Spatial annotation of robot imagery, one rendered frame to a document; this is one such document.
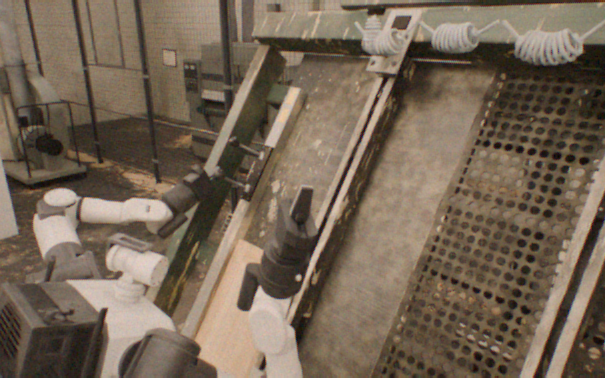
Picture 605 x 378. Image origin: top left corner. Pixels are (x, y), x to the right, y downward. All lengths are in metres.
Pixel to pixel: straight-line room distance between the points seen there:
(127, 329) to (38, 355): 0.15
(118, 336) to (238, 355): 0.57
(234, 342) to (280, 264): 0.70
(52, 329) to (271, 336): 0.38
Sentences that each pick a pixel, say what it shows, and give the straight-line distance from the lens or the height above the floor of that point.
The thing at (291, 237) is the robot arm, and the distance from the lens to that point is 0.75.
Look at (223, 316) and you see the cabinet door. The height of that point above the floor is 1.03.
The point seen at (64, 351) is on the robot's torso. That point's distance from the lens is 0.96.
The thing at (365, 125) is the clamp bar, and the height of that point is 1.63.
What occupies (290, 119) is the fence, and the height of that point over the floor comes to 1.59.
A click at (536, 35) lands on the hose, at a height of 1.87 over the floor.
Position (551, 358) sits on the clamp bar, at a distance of 1.04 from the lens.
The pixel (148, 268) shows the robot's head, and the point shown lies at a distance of 1.01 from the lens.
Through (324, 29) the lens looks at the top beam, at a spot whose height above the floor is 1.88.
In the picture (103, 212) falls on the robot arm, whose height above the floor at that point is 1.38.
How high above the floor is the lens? 1.90
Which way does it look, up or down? 20 degrees down
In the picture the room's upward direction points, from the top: straight up
